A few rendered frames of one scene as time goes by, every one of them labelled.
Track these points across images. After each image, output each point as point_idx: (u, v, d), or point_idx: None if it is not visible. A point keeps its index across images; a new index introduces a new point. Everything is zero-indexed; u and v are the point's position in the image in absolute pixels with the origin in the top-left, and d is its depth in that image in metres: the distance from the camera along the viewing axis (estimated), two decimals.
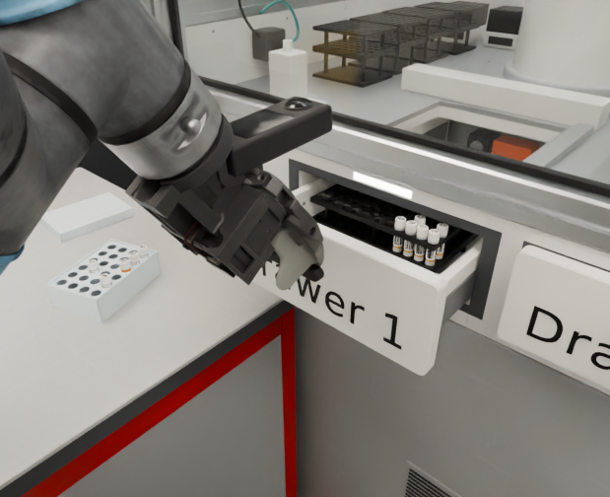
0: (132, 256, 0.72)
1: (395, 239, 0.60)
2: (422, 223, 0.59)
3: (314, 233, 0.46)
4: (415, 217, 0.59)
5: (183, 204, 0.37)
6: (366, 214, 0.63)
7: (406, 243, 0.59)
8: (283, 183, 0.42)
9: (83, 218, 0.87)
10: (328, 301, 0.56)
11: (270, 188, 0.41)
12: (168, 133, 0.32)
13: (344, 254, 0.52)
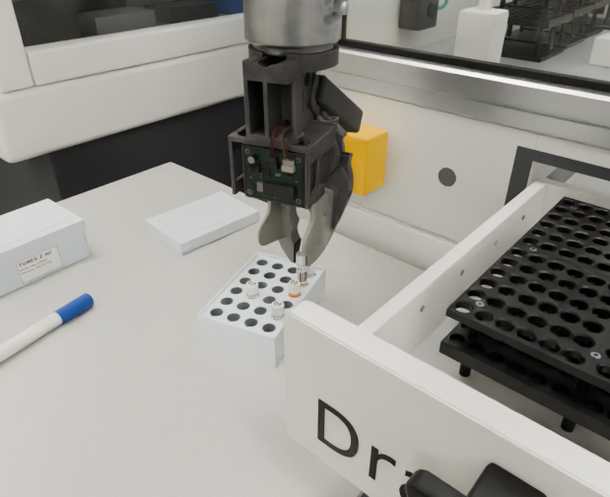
0: (302, 257, 0.53)
1: None
2: None
3: (348, 199, 0.49)
4: None
5: (296, 86, 0.39)
6: (571, 352, 0.32)
7: None
8: (342, 135, 0.47)
9: (202, 224, 0.70)
10: None
11: (338, 129, 0.45)
12: None
13: None
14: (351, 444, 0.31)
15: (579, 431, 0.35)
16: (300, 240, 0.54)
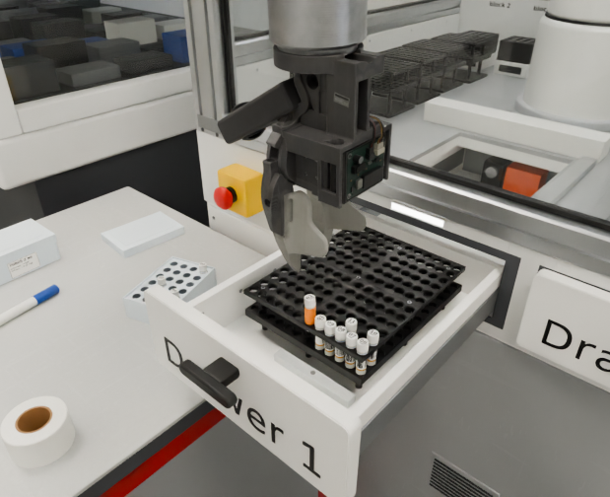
0: (325, 319, 0.57)
1: (326, 343, 0.57)
2: (353, 328, 0.56)
3: None
4: (346, 321, 0.56)
5: None
6: (299, 312, 0.60)
7: (336, 349, 0.56)
8: None
9: (141, 236, 0.98)
10: (250, 416, 0.53)
11: None
12: None
13: (259, 378, 0.49)
14: (180, 360, 0.60)
15: (314, 357, 0.63)
16: None
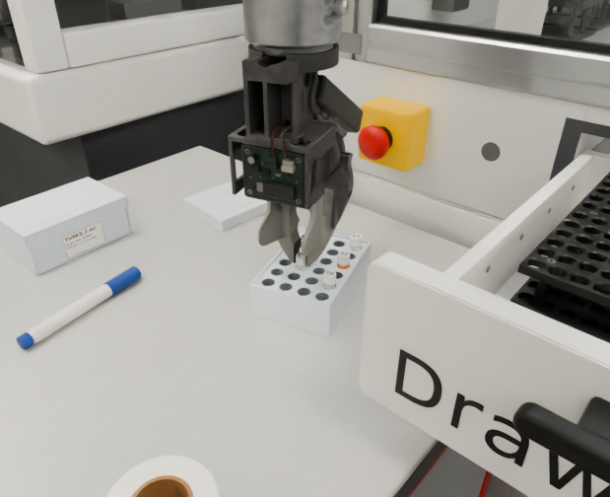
0: None
1: None
2: None
3: (348, 199, 0.49)
4: None
5: (296, 87, 0.39)
6: None
7: None
8: (342, 135, 0.47)
9: (240, 202, 0.70)
10: None
11: (338, 129, 0.45)
12: None
13: None
14: (434, 393, 0.32)
15: None
16: (300, 240, 0.54)
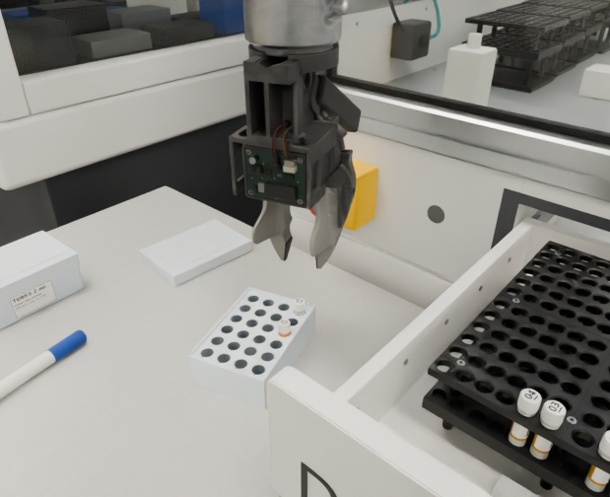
0: None
1: None
2: None
3: (352, 196, 0.48)
4: None
5: (297, 87, 0.39)
6: None
7: None
8: (342, 135, 0.47)
9: (195, 254, 0.70)
10: None
11: (338, 129, 0.45)
12: None
13: None
14: None
15: (558, 488, 0.35)
16: (291, 239, 0.54)
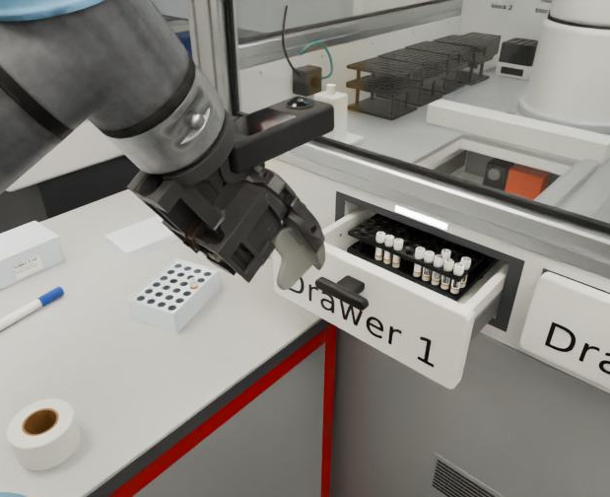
0: (425, 249, 0.70)
1: (425, 269, 0.70)
2: (447, 256, 0.69)
3: (315, 232, 0.45)
4: (441, 251, 0.69)
5: (185, 199, 0.37)
6: None
7: (435, 274, 0.69)
8: (285, 181, 0.42)
9: (145, 238, 0.98)
10: (369, 324, 0.66)
11: (272, 186, 0.41)
12: (171, 127, 0.32)
13: (385, 287, 0.62)
14: (301, 286, 0.72)
15: None
16: None
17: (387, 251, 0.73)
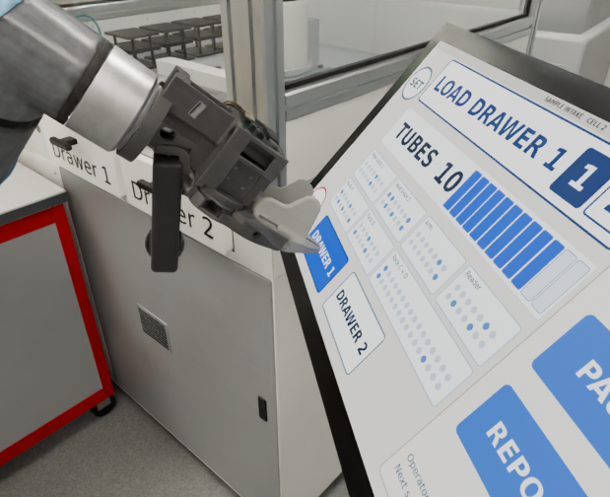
0: None
1: None
2: None
3: None
4: None
5: None
6: None
7: None
8: None
9: None
10: (86, 167, 1.11)
11: None
12: None
13: (83, 138, 1.06)
14: (58, 151, 1.17)
15: None
16: None
17: None
